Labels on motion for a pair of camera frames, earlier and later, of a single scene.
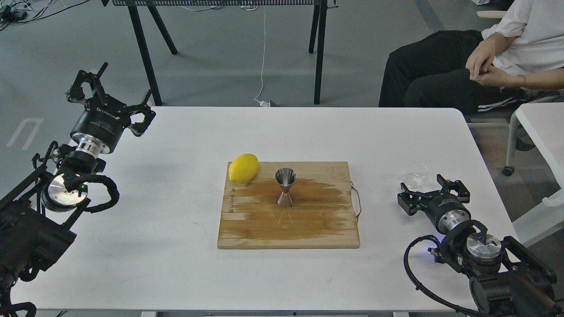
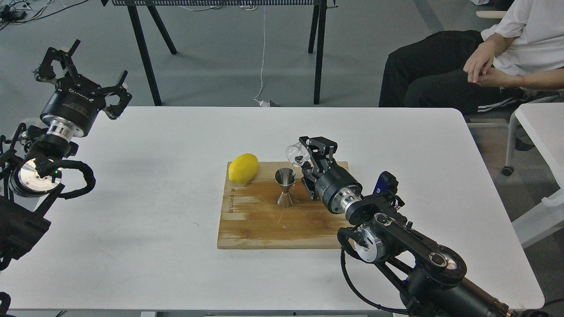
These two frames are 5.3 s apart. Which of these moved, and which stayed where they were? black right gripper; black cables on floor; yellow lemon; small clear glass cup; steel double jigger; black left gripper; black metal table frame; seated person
Moved: black left gripper; black right gripper; small clear glass cup
Stayed: black cables on floor; steel double jigger; black metal table frame; seated person; yellow lemon
